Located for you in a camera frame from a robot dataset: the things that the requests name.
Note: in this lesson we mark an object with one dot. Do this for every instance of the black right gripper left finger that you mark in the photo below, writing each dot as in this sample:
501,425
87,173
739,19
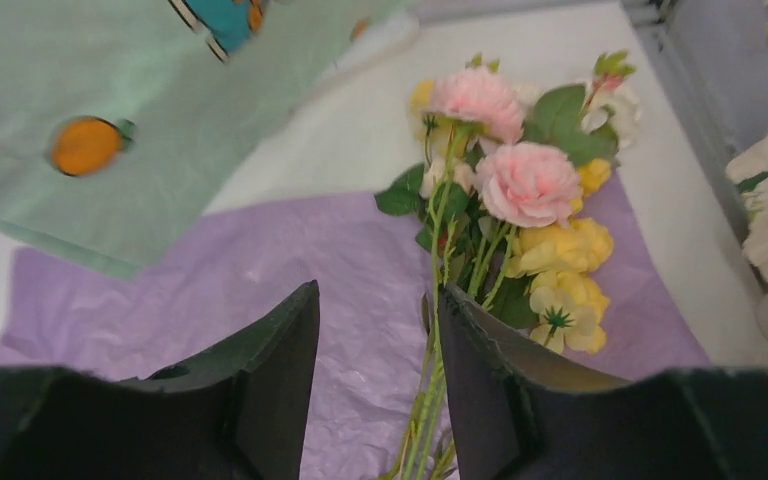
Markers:
236,410

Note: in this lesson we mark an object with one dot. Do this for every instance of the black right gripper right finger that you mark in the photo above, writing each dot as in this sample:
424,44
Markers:
520,411

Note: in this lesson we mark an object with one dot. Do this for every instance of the purple wrapping paper sheet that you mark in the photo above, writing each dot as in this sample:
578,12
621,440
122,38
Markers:
229,270

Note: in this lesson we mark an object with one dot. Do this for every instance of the pink peony flower stem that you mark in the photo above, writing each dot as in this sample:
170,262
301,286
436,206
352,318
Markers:
482,183

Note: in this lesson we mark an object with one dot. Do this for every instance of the yellow flower bunch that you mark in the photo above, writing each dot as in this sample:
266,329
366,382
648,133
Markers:
591,120

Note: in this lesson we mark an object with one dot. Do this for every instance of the green cartoon print cloth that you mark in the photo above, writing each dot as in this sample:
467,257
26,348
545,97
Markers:
120,121

